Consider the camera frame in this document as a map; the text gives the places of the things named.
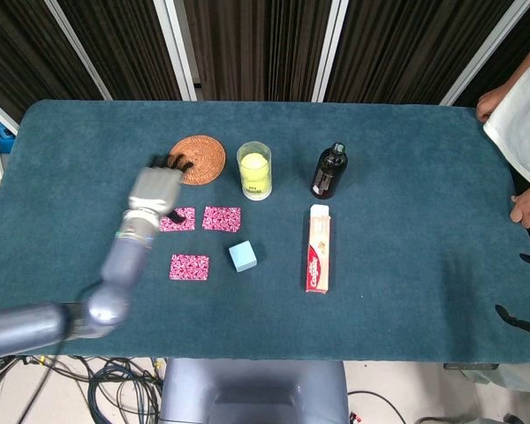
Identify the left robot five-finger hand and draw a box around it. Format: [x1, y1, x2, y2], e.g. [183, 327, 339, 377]
[127, 152, 194, 225]

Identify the person's hand at shirt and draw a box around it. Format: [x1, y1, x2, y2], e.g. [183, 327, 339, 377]
[475, 86, 509, 124]

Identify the pink patterned rectangular block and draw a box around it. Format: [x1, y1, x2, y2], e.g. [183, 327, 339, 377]
[168, 254, 211, 282]
[201, 206, 243, 233]
[158, 206, 196, 233]

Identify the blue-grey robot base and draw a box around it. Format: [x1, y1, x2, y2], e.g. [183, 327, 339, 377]
[158, 358, 350, 424]

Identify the round woven rattan coaster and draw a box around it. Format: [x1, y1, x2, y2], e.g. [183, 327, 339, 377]
[170, 135, 227, 186]

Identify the clear plastic cup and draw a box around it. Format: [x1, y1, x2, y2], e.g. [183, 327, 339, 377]
[236, 141, 273, 202]

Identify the light blue foam cube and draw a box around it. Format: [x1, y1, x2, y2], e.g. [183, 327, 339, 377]
[228, 239, 259, 273]

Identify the blue plastic object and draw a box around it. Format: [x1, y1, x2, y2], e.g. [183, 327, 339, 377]
[0, 121, 17, 154]

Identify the teal velvet table cloth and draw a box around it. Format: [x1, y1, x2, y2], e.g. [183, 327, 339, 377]
[0, 99, 530, 366]

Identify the dark brown glass bottle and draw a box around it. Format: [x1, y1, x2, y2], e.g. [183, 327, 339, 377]
[309, 141, 350, 201]

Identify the red white toothpaste box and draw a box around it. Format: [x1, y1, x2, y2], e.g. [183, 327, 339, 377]
[303, 203, 335, 294]

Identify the dark pleated curtain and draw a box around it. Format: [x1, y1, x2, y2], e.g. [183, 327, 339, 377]
[0, 0, 530, 125]

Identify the white frame post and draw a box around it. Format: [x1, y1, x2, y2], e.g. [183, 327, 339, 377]
[43, 0, 114, 101]
[440, 0, 530, 106]
[154, 0, 199, 102]
[311, 0, 350, 103]
[0, 90, 19, 136]

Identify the thin black floor cable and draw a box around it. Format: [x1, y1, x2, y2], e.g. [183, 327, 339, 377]
[347, 390, 425, 424]

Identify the black floor cable bundle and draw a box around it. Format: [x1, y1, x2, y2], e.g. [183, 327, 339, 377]
[0, 355, 165, 424]

